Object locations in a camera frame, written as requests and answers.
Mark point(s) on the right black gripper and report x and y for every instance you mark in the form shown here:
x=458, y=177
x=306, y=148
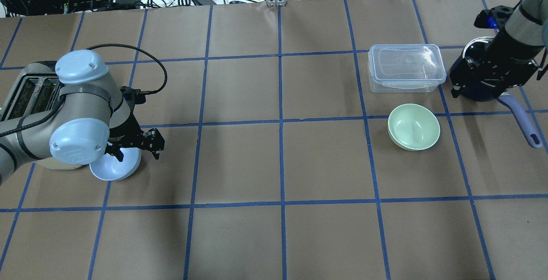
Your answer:
x=501, y=61

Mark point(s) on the green bowl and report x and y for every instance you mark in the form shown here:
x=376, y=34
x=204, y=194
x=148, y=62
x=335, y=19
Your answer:
x=413, y=127

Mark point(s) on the blue bowl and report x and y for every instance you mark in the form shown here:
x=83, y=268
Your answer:
x=109, y=168

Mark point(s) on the clear plastic food container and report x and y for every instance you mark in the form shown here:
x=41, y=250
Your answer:
x=405, y=68

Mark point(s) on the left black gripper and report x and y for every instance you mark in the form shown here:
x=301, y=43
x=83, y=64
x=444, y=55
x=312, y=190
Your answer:
x=125, y=133

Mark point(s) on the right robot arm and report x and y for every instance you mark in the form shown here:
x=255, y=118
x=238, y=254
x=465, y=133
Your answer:
x=489, y=66

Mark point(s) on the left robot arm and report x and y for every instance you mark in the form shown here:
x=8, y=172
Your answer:
x=73, y=112

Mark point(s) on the silver toaster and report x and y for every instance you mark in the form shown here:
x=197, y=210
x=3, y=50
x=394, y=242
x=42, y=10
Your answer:
x=35, y=90

